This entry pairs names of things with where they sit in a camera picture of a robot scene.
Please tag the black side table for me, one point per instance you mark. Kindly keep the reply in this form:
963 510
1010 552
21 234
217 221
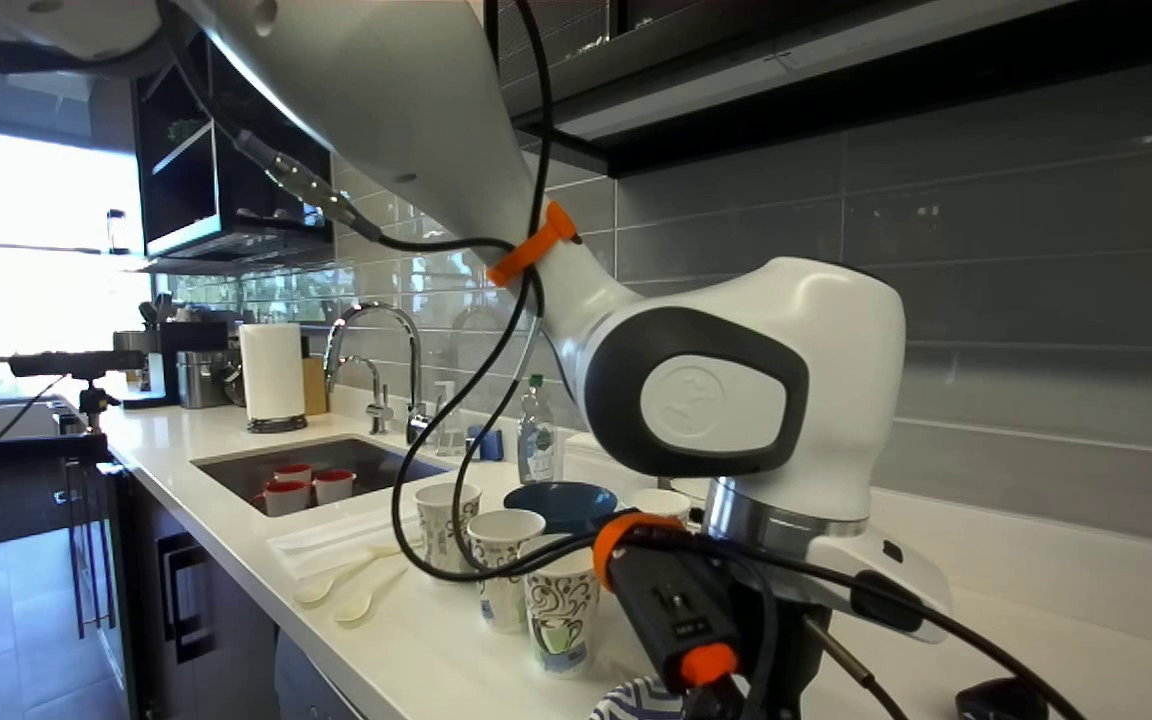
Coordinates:
11 483

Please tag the black coffee machine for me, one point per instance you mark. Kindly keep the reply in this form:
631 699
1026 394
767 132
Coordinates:
198 355

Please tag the red rimmed cup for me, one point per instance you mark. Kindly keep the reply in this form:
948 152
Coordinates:
333 485
284 496
290 471

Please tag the white plastic spoon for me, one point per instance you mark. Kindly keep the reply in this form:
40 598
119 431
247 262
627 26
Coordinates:
333 583
368 593

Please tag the black camera on tripod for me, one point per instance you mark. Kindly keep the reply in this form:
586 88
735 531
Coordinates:
69 364

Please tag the dark open wall shelf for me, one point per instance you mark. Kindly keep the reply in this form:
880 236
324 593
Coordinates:
190 187

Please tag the small black object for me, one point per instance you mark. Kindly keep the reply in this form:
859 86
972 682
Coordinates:
996 699

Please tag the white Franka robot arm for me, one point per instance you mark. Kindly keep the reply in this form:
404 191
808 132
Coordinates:
739 401

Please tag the chrome kitchen faucet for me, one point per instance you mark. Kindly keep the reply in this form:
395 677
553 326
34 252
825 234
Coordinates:
368 314

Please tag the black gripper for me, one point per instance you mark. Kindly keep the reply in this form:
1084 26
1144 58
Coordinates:
791 657

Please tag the clear dish soap bottle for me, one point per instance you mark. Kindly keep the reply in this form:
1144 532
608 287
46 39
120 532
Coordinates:
538 438

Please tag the under-cabinet light bar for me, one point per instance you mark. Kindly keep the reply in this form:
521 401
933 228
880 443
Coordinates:
791 82

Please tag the dark lower cabinet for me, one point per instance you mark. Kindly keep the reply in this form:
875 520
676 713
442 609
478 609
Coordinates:
190 607

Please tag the stainless steel sink basin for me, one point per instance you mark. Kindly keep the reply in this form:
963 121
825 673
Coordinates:
361 462

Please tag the bright window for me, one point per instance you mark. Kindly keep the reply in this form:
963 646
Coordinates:
28 252

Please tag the dark cabinet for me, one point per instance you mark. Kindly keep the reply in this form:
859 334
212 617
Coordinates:
190 607
870 52

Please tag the black wrist camera orange trim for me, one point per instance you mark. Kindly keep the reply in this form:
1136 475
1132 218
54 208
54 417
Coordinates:
668 609

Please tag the dark upper cabinet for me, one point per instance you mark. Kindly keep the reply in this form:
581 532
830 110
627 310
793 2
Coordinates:
870 52

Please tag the small chrome tap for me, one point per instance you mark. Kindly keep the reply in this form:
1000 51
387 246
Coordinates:
376 399

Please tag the paper towel roll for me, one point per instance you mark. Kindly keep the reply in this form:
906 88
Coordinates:
272 377

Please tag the blue sponge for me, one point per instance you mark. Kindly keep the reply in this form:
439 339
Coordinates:
487 446

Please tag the dark blue bowl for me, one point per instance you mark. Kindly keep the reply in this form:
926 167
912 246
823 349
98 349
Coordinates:
559 506

